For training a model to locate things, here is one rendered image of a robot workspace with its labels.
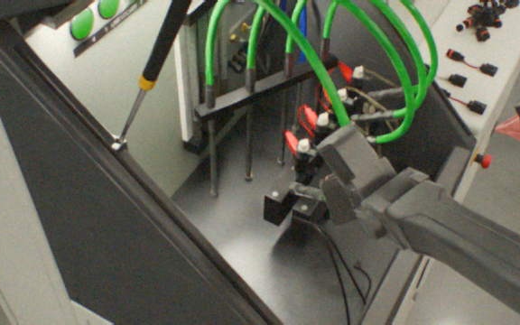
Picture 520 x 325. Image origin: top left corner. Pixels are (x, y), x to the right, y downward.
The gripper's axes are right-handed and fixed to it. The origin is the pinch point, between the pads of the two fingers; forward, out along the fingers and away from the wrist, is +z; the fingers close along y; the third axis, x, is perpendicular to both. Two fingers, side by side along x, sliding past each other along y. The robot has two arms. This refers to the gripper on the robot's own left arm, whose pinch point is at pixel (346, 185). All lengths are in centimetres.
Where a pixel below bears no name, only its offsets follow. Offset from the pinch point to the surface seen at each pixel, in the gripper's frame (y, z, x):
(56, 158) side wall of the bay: 37.7, -1.9, -18.8
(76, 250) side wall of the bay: 44.2, 16.3, -3.6
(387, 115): -16.8, 24.1, -5.6
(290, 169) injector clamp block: 3.3, 32.1, -1.6
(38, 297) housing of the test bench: 62, 46, 6
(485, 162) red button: -44, 53, 16
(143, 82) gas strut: 21.9, -21.4, -23.0
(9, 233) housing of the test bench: 57, 29, -9
